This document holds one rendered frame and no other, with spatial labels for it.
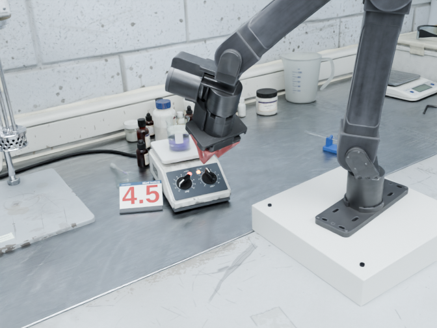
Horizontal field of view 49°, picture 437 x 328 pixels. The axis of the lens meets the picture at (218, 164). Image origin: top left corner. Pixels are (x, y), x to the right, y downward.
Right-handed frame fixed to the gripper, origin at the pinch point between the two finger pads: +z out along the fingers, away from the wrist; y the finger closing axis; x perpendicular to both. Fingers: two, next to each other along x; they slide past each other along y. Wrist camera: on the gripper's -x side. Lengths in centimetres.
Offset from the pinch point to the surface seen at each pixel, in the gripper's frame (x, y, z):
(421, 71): -17, -109, 31
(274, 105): -25, -45, 29
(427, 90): -6, -96, 25
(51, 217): -8.9, 30.8, 13.1
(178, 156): -6.7, 2.8, 6.2
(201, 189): 2.4, 2.6, 7.1
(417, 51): -22, -108, 25
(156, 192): -3.3, 9.8, 11.0
